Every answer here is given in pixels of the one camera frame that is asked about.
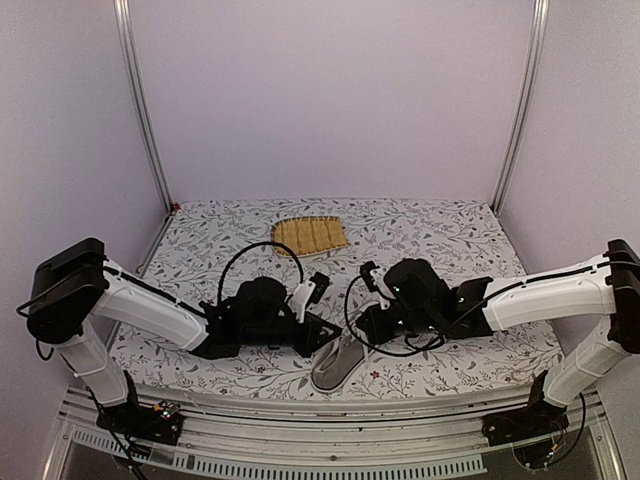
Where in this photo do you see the floral patterned table mat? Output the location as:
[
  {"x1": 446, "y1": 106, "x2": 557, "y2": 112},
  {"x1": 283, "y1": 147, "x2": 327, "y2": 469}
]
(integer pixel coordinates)
[{"x1": 110, "y1": 199, "x2": 562, "y2": 401}]

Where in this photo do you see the aluminium frame post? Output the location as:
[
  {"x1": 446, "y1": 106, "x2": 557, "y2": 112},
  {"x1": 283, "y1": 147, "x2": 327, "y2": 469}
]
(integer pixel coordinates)
[
  {"x1": 113, "y1": 0, "x2": 174, "y2": 214},
  {"x1": 491, "y1": 0, "x2": 550, "y2": 217}
]

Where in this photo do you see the grey canvas sneaker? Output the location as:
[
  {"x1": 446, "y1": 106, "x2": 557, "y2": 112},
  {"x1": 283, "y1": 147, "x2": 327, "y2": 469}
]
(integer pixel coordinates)
[{"x1": 310, "y1": 336, "x2": 358, "y2": 394}]

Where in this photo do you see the white shoelace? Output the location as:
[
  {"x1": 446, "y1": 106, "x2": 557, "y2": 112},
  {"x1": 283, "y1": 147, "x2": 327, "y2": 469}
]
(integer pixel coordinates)
[{"x1": 339, "y1": 301, "x2": 372, "y2": 370}]

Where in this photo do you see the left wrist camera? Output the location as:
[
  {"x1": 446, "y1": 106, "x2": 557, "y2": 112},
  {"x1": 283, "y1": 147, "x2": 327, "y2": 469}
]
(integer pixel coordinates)
[{"x1": 288, "y1": 272, "x2": 330, "y2": 323}]

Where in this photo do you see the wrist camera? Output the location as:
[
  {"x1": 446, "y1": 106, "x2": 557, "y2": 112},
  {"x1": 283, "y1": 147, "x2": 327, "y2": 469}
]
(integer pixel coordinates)
[
  {"x1": 359, "y1": 261, "x2": 395, "y2": 310},
  {"x1": 288, "y1": 272, "x2": 330, "y2": 323}
]

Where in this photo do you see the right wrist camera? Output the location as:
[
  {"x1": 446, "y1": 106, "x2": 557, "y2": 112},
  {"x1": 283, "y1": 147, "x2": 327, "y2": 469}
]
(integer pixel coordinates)
[{"x1": 359, "y1": 261, "x2": 395, "y2": 310}]

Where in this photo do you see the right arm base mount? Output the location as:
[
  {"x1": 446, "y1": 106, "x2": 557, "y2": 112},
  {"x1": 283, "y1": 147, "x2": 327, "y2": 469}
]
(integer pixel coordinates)
[{"x1": 481, "y1": 400, "x2": 568, "y2": 446}]

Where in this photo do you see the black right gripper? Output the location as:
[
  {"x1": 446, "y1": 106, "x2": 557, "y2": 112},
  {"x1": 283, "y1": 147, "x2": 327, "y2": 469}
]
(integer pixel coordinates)
[{"x1": 356, "y1": 303, "x2": 439, "y2": 345}]

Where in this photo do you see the black camera cable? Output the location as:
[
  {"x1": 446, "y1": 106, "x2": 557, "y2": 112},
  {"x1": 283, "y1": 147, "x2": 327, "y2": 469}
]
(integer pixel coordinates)
[
  {"x1": 343, "y1": 274, "x2": 491, "y2": 357},
  {"x1": 219, "y1": 241, "x2": 306, "y2": 301}
]

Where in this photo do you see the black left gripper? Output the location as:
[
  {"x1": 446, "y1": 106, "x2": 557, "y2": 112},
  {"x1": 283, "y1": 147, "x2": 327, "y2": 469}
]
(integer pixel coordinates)
[{"x1": 242, "y1": 312, "x2": 342, "y2": 358}]

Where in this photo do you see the left black camera cable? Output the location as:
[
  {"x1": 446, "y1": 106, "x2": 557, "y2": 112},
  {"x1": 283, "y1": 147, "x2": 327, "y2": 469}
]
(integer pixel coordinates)
[{"x1": 219, "y1": 241, "x2": 306, "y2": 301}]

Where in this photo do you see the right black camera cable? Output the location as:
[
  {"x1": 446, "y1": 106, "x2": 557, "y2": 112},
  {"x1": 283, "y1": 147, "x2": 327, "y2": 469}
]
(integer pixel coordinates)
[{"x1": 343, "y1": 274, "x2": 491, "y2": 357}]

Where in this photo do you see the woven bamboo tray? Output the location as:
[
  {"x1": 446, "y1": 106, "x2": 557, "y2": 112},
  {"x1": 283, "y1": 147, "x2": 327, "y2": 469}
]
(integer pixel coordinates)
[{"x1": 270, "y1": 216, "x2": 349, "y2": 257}]

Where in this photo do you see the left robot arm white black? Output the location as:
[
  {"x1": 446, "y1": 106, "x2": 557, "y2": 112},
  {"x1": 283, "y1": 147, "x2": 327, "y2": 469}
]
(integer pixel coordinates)
[{"x1": 16, "y1": 238, "x2": 342, "y2": 434}]

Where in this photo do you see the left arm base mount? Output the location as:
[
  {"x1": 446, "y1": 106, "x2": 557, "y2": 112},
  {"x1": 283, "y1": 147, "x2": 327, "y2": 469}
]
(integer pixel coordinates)
[{"x1": 96, "y1": 402, "x2": 185, "y2": 446}]

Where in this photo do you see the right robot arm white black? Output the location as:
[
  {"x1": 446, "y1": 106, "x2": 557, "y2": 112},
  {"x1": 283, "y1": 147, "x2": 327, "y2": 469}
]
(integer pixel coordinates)
[{"x1": 355, "y1": 240, "x2": 639, "y2": 436}]

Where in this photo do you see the front aluminium rail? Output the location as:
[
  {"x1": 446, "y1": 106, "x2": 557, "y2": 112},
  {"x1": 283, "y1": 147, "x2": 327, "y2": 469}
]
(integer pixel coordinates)
[{"x1": 44, "y1": 387, "x2": 626, "y2": 480}]

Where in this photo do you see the left aluminium frame post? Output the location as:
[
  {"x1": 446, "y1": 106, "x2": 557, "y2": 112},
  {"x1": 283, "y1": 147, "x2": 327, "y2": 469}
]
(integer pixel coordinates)
[{"x1": 113, "y1": 0, "x2": 174, "y2": 214}]

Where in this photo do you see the right aluminium frame post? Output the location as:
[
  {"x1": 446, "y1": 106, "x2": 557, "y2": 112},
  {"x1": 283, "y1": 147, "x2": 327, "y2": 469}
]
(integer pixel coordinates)
[{"x1": 491, "y1": 0, "x2": 550, "y2": 217}]

